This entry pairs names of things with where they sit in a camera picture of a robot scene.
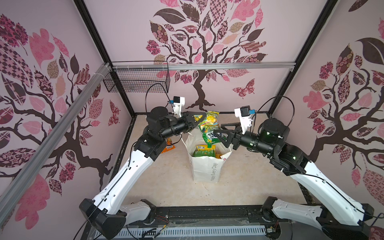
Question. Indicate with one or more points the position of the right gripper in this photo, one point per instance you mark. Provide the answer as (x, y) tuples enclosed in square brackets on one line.
[(236, 137)]

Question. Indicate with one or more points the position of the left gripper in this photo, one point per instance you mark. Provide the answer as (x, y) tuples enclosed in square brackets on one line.
[(189, 120)]

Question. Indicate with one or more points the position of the Foxs candy packet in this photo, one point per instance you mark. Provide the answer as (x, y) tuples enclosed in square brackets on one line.
[(207, 127)]

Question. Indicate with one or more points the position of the orange snack packet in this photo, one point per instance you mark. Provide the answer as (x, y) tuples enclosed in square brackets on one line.
[(169, 146)]

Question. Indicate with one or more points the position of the white paper bag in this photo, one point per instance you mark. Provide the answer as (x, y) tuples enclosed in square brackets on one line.
[(205, 168)]

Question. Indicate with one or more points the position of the green snack packet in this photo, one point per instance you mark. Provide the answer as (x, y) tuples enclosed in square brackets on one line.
[(204, 151)]

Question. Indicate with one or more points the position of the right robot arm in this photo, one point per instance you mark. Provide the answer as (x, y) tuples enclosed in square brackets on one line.
[(338, 216)]

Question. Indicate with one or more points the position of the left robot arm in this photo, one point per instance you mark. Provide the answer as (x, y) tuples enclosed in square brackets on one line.
[(161, 125)]

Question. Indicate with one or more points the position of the white vent strip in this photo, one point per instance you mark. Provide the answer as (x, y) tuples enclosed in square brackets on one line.
[(194, 232)]

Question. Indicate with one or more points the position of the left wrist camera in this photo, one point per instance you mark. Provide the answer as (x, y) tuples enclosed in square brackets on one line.
[(177, 104)]

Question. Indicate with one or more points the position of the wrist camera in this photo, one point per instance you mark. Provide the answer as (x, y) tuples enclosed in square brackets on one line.
[(177, 104), (245, 115)]

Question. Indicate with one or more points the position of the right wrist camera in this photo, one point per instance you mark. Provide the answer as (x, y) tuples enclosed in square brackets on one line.
[(245, 115)]

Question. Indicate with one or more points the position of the back aluminium rail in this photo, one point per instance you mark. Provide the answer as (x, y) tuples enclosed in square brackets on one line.
[(220, 66)]

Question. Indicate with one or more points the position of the aluminium rail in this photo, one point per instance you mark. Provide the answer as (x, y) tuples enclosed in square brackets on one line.
[(19, 185), (220, 66)]

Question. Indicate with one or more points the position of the black wire basket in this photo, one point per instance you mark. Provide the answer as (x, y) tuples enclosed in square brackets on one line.
[(138, 77)]

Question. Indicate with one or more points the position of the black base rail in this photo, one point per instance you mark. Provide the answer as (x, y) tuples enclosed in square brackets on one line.
[(195, 216)]

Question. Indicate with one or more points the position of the left aluminium rail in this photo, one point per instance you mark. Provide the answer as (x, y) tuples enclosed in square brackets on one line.
[(19, 185)]

